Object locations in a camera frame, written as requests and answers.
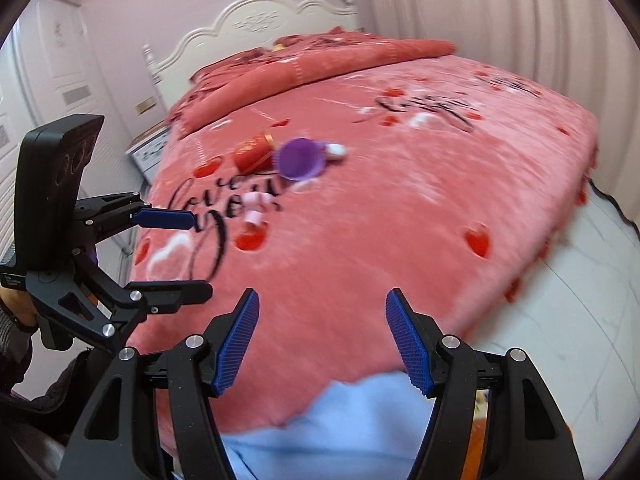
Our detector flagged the folded pink quilt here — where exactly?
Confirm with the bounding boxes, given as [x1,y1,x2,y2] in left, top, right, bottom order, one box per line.
[180,30,458,133]

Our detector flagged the red paper cup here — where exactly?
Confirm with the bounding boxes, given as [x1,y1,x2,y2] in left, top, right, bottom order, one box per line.
[232,131,278,173]

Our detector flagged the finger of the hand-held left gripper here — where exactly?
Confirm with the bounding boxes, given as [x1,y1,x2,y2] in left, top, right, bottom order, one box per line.
[60,267,214,348]
[75,191,198,243]

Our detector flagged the purple mini bin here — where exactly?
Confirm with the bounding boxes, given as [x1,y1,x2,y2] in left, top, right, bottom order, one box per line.
[274,137,326,182]

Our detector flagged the white carved headboard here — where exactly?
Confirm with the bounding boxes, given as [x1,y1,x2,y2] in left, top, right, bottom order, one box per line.
[142,0,361,111]

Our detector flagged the white wardrobe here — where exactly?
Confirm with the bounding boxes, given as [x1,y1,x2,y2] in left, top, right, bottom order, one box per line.
[0,0,151,286]

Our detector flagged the light blue cloth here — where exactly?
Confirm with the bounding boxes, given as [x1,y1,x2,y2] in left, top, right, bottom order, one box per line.
[220,372,441,480]

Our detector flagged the orange stool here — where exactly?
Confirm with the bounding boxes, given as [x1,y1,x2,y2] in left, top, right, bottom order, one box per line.
[462,390,493,480]

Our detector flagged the pink printed pillow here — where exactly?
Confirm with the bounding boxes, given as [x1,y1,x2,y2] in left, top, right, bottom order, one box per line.
[272,27,351,51]
[190,52,266,86]

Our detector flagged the person's left forearm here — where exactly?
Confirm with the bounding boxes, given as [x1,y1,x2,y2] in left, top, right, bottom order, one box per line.
[0,290,38,401]

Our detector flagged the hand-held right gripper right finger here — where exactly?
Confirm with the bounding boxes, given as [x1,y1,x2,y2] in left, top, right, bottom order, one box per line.
[385,287,586,480]

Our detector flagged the white nightstand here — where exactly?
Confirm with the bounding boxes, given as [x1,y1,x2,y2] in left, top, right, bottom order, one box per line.
[125,125,173,183]

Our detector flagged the pink pleated curtain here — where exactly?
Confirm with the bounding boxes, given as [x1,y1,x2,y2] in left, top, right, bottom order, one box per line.
[360,0,640,231]

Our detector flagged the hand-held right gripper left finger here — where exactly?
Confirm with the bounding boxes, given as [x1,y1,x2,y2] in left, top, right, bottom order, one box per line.
[60,287,261,480]

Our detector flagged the pink ribbon roll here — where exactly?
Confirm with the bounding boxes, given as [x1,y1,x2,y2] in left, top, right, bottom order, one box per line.
[242,191,273,228]

